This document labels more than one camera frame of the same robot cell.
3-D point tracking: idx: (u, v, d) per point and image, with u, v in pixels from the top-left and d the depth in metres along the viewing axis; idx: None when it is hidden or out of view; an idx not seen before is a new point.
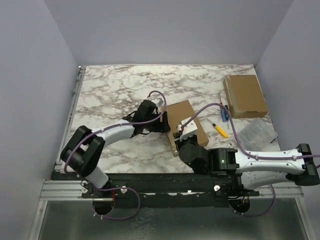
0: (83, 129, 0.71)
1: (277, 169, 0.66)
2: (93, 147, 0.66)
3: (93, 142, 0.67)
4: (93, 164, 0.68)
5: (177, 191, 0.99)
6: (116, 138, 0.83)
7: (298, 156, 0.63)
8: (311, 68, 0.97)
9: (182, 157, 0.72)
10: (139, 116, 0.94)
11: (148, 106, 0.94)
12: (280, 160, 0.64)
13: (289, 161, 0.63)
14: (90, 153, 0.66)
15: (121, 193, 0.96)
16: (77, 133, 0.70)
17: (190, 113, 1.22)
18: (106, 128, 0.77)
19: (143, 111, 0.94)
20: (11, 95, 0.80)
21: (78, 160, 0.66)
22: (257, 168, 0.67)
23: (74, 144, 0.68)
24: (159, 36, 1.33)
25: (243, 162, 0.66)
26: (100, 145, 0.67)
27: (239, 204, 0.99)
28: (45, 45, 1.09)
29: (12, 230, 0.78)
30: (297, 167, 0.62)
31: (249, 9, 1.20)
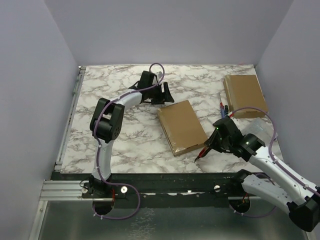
0: (103, 100, 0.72)
1: (282, 184, 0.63)
2: (116, 112, 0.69)
3: (115, 109, 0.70)
4: (118, 129, 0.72)
5: (177, 191, 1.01)
6: (128, 105, 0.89)
7: (311, 187, 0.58)
8: (311, 68, 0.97)
9: (216, 122, 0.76)
10: (142, 84, 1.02)
11: (148, 74, 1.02)
12: (292, 178, 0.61)
13: (299, 184, 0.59)
14: (115, 118, 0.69)
15: (121, 193, 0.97)
16: (98, 104, 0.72)
17: (192, 113, 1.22)
18: (122, 97, 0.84)
19: (145, 79, 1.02)
20: (11, 96, 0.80)
21: (106, 126, 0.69)
22: (266, 169, 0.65)
23: (98, 113, 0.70)
24: (159, 36, 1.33)
25: (260, 155, 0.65)
26: (121, 111, 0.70)
27: (238, 204, 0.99)
28: (45, 45, 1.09)
29: (12, 230, 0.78)
30: (300, 194, 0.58)
31: (249, 10, 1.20)
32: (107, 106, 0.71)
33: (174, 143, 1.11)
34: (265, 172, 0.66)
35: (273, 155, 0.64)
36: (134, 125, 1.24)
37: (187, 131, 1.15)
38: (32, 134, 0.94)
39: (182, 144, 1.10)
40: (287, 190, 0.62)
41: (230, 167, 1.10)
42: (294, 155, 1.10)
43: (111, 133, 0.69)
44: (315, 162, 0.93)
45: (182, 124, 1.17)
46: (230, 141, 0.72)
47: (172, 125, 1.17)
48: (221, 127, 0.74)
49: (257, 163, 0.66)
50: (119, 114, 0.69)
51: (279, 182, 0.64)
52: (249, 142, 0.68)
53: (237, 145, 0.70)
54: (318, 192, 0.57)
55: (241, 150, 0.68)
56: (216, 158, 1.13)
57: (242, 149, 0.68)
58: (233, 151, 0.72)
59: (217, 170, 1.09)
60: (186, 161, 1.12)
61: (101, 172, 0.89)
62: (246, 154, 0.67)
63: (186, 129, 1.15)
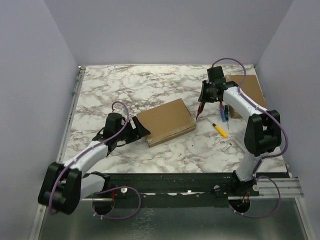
0: (54, 167, 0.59)
1: (242, 111, 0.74)
2: (70, 183, 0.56)
3: (69, 177, 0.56)
4: (76, 197, 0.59)
5: (177, 191, 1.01)
6: (91, 163, 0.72)
7: (261, 108, 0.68)
8: (310, 69, 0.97)
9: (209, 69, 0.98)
10: (110, 132, 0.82)
11: (114, 119, 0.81)
12: (248, 104, 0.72)
13: (252, 107, 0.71)
14: (69, 189, 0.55)
15: (121, 193, 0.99)
16: (49, 170, 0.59)
17: (159, 111, 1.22)
18: (78, 156, 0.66)
19: (110, 125, 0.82)
20: (11, 96, 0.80)
21: (59, 202, 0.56)
22: (233, 101, 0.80)
23: (50, 184, 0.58)
24: (159, 36, 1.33)
25: (230, 90, 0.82)
26: (77, 179, 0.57)
27: (238, 204, 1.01)
28: (45, 45, 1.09)
29: (12, 230, 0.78)
30: (249, 113, 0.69)
31: (249, 10, 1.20)
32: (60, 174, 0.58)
33: (190, 124, 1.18)
34: (233, 106, 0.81)
35: (239, 89, 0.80)
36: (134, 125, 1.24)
37: (177, 116, 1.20)
38: (31, 135, 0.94)
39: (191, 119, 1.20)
40: (244, 115, 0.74)
41: (230, 166, 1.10)
42: (294, 155, 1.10)
43: (66, 205, 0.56)
44: (316, 161, 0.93)
45: (168, 118, 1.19)
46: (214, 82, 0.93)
47: (165, 130, 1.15)
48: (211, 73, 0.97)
49: (228, 98, 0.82)
50: (73, 184, 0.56)
51: (241, 111, 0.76)
52: (226, 85, 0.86)
53: (217, 86, 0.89)
54: (265, 111, 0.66)
55: (217, 90, 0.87)
56: (216, 158, 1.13)
57: (219, 89, 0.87)
58: (213, 91, 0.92)
59: (217, 170, 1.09)
60: (186, 161, 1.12)
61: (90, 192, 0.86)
62: (221, 93, 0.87)
63: (175, 117, 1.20)
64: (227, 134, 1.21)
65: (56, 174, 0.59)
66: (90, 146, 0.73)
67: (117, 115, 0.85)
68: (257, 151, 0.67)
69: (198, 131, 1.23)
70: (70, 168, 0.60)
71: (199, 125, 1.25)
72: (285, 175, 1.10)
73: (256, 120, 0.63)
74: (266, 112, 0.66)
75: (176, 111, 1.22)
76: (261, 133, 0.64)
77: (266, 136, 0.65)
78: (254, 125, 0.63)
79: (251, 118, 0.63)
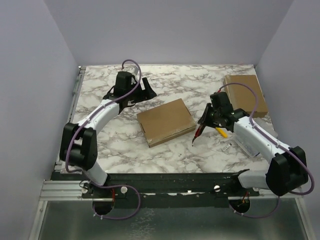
0: (70, 126, 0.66)
1: (260, 147, 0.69)
2: (86, 140, 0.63)
3: (84, 135, 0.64)
4: (92, 155, 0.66)
5: (177, 191, 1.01)
6: (104, 121, 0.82)
7: (282, 145, 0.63)
8: (310, 68, 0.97)
9: (213, 94, 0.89)
10: (120, 90, 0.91)
11: (124, 77, 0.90)
12: (266, 140, 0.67)
13: (271, 143, 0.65)
14: (86, 147, 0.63)
15: (121, 193, 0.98)
16: (64, 130, 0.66)
17: (159, 110, 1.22)
18: (91, 116, 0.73)
19: (121, 84, 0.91)
20: (11, 96, 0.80)
21: (77, 157, 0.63)
22: (248, 135, 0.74)
23: (68, 142, 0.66)
24: (159, 36, 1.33)
25: (242, 122, 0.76)
26: (92, 137, 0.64)
27: (238, 204, 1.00)
28: (45, 46, 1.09)
29: (12, 230, 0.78)
30: (270, 151, 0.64)
31: (249, 10, 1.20)
32: (77, 131, 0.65)
33: (190, 125, 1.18)
34: (246, 138, 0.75)
35: (251, 120, 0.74)
36: (134, 125, 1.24)
37: (176, 115, 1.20)
38: (31, 135, 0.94)
39: (191, 119, 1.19)
40: (263, 151, 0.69)
41: (230, 166, 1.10)
42: None
43: (84, 161, 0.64)
44: (316, 162, 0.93)
45: (167, 118, 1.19)
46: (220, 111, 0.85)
47: (165, 130, 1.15)
48: (215, 98, 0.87)
49: (239, 129, 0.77)
50: (89, 141, 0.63)
51: (258, 145, 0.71)
52: (235, 114, 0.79)
53: (225, 115, 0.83)
54: (288, 150, 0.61)
55: (226, 120, 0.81)
56: (216, 158, 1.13)
57: (227, 119, 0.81)
58: (221, 121, 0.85)
59: (217, 170, 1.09)
60: (186, 161, 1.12)
61: (94, 181, 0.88)
62: (231, 123, 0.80)
63: (174, 117, 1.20)
64: (228, 134, 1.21)
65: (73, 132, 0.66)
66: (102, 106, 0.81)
67: (127, 73, 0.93)
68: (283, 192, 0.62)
69: (198, 131, 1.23)
70: (84, 128, 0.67)
71: None
72: None
73: (280, 161, 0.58)
74: (289, 150, 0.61)
75: (175, 112, 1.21)
76: (287, 174, 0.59)
77: (292, 176, 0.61)
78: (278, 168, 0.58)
79: (275, 160, 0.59)
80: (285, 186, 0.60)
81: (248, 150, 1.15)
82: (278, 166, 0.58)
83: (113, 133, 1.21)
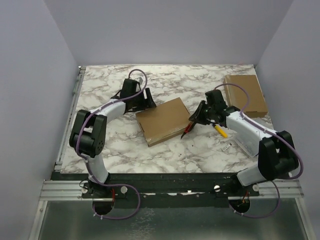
0: (83, 112, 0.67)
1: (250, 135, 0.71)
2: (98, 125, 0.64)
3: (97, 120, 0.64)
4: (101, 142, 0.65)
5: (177, 191, 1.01)
6: (111, 117, 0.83)
7: (269, 130, 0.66)
8: (310, 69, 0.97)
9: (208, 92, 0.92)
10: (125, 94, 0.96)
11: (131, 82, 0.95)
12: (254, 128, 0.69)
13: (260, 130, 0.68)
14: (97, 131, 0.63)
15: (121, 193, 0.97)
16: (77, 116, 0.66)
17: (158, 110, 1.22)
18: (103, 107, 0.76)
19: (127, 87, 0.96)
20: (11, 97, 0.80)
21: (87, 141, 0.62)
22: (238, 126, 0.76)
23: (79, 128, 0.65)
24: (159, 36, 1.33)
25: (233, 116, 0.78)
26: (104, 122, 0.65)
27: (238, 204, 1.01)
28: (45, 46, 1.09)
29: (12, 230, 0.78)
30: (258, 137, 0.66)
31: (249, 10, 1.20)
32: (89, 117, 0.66)
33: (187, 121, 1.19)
34: (238, 130, 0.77)
35: (242, 113, 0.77)
36: (134, 125, 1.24)
37: (176, 115, 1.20)
38: (32, 135, 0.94)
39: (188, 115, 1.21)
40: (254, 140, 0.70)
41: (230, 166, 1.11)
42: None
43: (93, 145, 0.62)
44: (316, 161, 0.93)
45: (168, 117, 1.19)
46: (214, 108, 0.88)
47: (164, 129, 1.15)
48: (210, 96, 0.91)
49: (231, 123, 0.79)
50: (100, 126, 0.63)
51: (249, 135, 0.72)
52: (227, 110, 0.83)
53: (218, 112, 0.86)
54: (275, 134, 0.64)
55: (219, 117, 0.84)
56: (216, 158, 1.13)
57: (220, 116, 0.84)
58: (215, 118, 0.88)
59: (217, 170, 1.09)
60: (186, 161, 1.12)
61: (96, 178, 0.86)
62: (223, 119, 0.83)
63: (174, 117, 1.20)
64: (228, 135, 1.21)
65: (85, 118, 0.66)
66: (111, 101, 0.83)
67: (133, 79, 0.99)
68: (275, 177, 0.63)
69: (198, 131, 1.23)
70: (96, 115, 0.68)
71: (199, 125, 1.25)
72: None
73: (267, 144, 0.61)
74: (276, 134, 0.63)
75: (171, 110, 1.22)
76: (277, 158, 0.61)
77: (283, 160, 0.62)
78: (266, 150, 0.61)
79: (262, 143, 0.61)
80: (275, 170, 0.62)
81: (248, 150, 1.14)
82: (265, 148, 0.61)
83: (113, 133, 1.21)
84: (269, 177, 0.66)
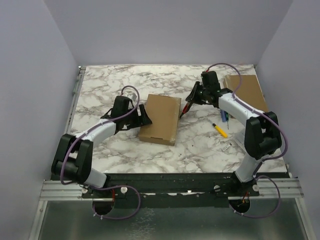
0: (67, 137, 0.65)
1: (240, 116, 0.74)
2: (83, 153, 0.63)
3: (82, 148, 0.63)
4: (86, 169, 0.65)
5: (177, 191, 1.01)
6: (101, 138, 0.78)
7: (256, 111, 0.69)
8: (310, 69, 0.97)
9: (203, 72, 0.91)
10: (116, 112, 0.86)
11: (122, 100, 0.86)
12: (244, 108, 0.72)
13: (248, 110, 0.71)
14: (82, 158, 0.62)
15: (121, 193, 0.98)
16: (60, 142, 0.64)
17: (152, 108, 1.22)
18: (89, 130, 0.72)
19: (119, 105, 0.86)
20: (11, 97, 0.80)
21: (71, 170, 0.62)
22: (230, 107, 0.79)
23: (62, 155, 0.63)
24: (159, 36, 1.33)
25: (225, 97, 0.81)
26: (89, 149, 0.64)
27: (238, 204, 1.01)
28: (45, 46, 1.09)
29: (12, 230, 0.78)
30: (246, 116, 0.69)
31: (249, 9, 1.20)
32: (74, 142, 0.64)
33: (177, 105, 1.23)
34: (229, 111, 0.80)
35: (234, 94, 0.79)
36: None
37: (164, 105, 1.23)
38: (32, 135, 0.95)
39: (173, 100, 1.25)
40: (243, 120, 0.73)
41: (230, 166, 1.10)
42: (293, 155, 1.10)
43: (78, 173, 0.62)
44: (316, 162, 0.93)
45: (165, 116, 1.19)
46: (209, 89, 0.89)
47: (161, 123, 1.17)
48: (205, 77, 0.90)
49: (224, 104, 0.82)
50: (86, 154, 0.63)
51: (239, 116, 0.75)
52: (221, 92, 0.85)
53: (212, 93, 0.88)
54: (262, 114, 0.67)
55: (212, 98, 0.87)
56: (216, 158, 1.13)
57: (213, 97, 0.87)
58: (208, 99, 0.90)
59: (217, 170, 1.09)
60: (186, 161, 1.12)
61: (93, 185, 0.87)
62: (216, 101, 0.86)
63: (171, 114, 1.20)
64: (227, 134, 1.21)
65: (69, 143, 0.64)
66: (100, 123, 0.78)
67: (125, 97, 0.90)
68: (260, 155, 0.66)
69: (198, 130, 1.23)
70: (82, 140, 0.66)
71: (199, 125, 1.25)
72: (285, 175, 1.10)
73: (254, 123, 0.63)
74: (263, 114, 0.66)
75: (157, 103, 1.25)
76: (261, 136, 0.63)
77: (267, 139, 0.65)
78: (252, 128, 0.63)
79: (249, 122, 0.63)
80: (260, 147, 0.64)
81: None
82: (251, 126, 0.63)
83: None
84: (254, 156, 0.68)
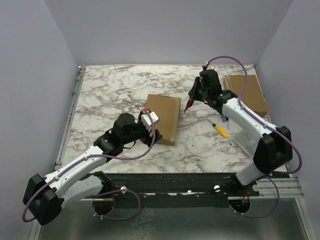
0: (36, 179, 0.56)
1: (248, 128, 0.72)
2: (43, 205, 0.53)
3: (43, 199, 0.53)
4: (53, 212, 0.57)
5: (177, 191, 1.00)
6: (87, 172, 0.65)
7: (269, 126, 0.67)
8: (310, 68, 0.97)
9: (202, 72, 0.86)
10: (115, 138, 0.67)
11: (120, 126, 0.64)
12: (253, 121, 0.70)
13: (259, 124, 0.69)
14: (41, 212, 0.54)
15: (121, 193, 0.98)
16: (29, 182, 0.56)
17: (151, 110, 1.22)
18: (63, 171, 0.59)
19: (116, 131, 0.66)
20: (11, 96, 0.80)
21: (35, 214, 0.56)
22: (236, 116, 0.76)
23: (29, 196, 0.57)
24: (159, 36, 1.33)
25: (230, 103, 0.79)
26: (50, 203, 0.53)
27: (238, 204, 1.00)
28: (45, 45, 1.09)
29: (12, 230, 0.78)
30: (258, 131, 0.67)
31: (249, 9, 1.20)
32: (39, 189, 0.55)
33: (177, 106, 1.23)
34: (234, 118, 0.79)
35: (240, 102, 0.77)
36: None
37: (164, 107, 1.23)
38: (32, 135, 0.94)
39: (172, 100, 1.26)
40: (251, 131, 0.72)
41: (230, 166, 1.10)
42: (295, 157, 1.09)
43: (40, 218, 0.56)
44: (316, 162, 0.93)
45: (165, 114, 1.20)
46: (209, 92, 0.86)
47: (162, 125, 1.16)
48: (205, 77, 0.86)
49: (228, 111, 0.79)
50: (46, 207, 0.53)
51: (247, 127, 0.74)
52: (223, 96, 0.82)
53: (214, 96, 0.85)
54: (275, 130, 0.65)
55: (215, 102, 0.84)
56: (216, 158, 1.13)
57: (216, 101, 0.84)
58: (209, 102, 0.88)
59: (217, 170, 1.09)
60: (186, 161, 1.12)
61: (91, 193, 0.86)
62: (219, 105, 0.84)
63: (172, 113, 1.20)
64: (228, 134, 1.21)
65: (36, 187, 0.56)
66: (84, 156, 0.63)
67: (130, 119, 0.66)
68: (270, 169, 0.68)
69: (198, 131, 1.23)
70: (49, 187, 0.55)
71: (199, 125, 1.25)
72: (285, 175, 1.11)
73: (268, 141, 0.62)
74: (276, 130, 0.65)
75: (157, 105, 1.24)
76: (274, 154, 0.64)
77: (279, 155, 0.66)
78: (266, 148, 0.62)
79: (263, 140, 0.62)
80: (271, 164, 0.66)
81: (248, 150, 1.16)
82: (265, 145, 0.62)
83: None
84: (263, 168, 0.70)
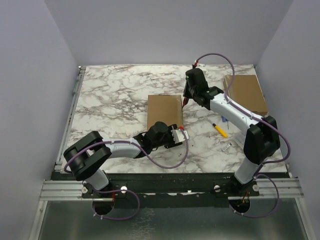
0: (94, 135, 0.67)
1: (236, 120, 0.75)
2: (95, 157, 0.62)
3: (98, 152, 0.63)
4: (91, 172, 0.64)
5: (177, 191, 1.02)
6: (123, 154, 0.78)
7: (255, 116, 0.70)
8: (310, 68, 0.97)
9: (188, 72, 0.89)
10: (149, 141, 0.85)
11: (156, 131, 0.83)
12: (240, 113, 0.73)
13: (246, 116, 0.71)
14: (93, 160, 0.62)
15: (121, 193, 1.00)
16: (87, 136, 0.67)
17: (150, 109, 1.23)
18: (117, 141, 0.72)
19: (150, 134, 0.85)
20: (10, 96, 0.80)
21: (77, 165, 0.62)
22: (224, 111, 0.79)
23: (81, 147, 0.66)
24: (159, 36, 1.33)
25: (217, 99, 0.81)
26: (104, 157, 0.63)
27: (238, 204, 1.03)
28: (45, 45, 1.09)
29: (12, 229, 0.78)
30: (246, 123, 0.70)
31: (249, 9, 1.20)
32: (95, 143, 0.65)
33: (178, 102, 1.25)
34: (222, 113, 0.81)
35: (226, 96, 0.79)
36: (134, 125, 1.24)
37: (164, 105, 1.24)
38: (32, 135, 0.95)
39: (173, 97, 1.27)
40: (238, 124, 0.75)
41: (230, 166, 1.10)
42: (296, 157, 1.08)
43: (79, 171, 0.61)
44: (316, 161, 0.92)
45: (167, 113, 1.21)
46: (196, 90, 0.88)
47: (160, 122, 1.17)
48: (191, 76, 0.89)
49: (216, 107, 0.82)
50: (98, 158, 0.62)
51: (234, 119, 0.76)
52: (210, 93, 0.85)
53: (201, 94, 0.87)
54: (261, 120, 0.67)
55: (202, 99, 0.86)
56: (216, 158, 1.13)
57: (203, 98, 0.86)
58: (197, 99, 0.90)
59: (217, 170, 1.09)
60: (186, 161, 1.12)
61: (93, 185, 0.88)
62: (207, 101, 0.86)
63: (174, 111, 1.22)
64: (227, 134, 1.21)
65: (91, 142, 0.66)
66: (130, 141, 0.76)
67: (163, 128, 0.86)
68: (261, 160, 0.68)
69: (198, 131, 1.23)
70: (103, 144, 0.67)
71: (199, 125, 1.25)
72: (285, 175, 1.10)
73: (255, 131, 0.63)
74: (262, 119, 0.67)
75: (155, 104, 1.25)
76: (263, 143, 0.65)
77: (267, 144, 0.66)
78: (254, 138, 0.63)
79: (250, 130, 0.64)
80: (261, 154, 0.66)
81: None
82: (253, 136, 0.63)
83: (113, 132, 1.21)
84: (254, 160, 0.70)
